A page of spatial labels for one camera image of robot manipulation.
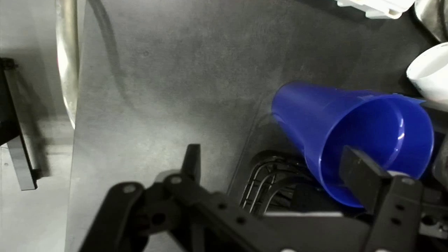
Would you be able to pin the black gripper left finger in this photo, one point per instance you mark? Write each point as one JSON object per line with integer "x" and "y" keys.
{"x": 196, "y": 219}

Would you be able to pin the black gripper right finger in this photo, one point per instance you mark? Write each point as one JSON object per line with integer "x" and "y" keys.
{"x": 397, "y": 214}

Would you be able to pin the blue plastic cup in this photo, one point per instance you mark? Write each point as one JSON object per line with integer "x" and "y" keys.
{"x": 327, "y": 126}

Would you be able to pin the white cup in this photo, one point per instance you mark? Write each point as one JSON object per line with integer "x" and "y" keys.
{"x": 432, "y": 74}

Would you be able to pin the stainless steel dishwasher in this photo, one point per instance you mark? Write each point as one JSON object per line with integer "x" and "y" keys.
{"x": 68, "y": 70}

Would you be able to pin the steel carafe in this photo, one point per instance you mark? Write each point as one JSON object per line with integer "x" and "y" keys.
{"x": 434, "y": 18}

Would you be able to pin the white flat box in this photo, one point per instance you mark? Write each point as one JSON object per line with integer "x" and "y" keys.
{"x": 373, "y": 7}

